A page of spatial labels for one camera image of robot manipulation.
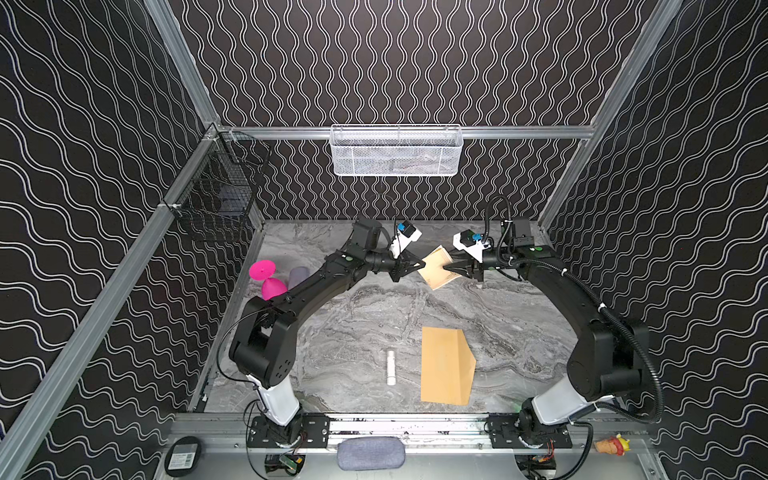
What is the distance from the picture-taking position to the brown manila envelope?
0.82 meters

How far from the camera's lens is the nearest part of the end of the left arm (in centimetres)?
73

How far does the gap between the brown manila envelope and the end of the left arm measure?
0.27m
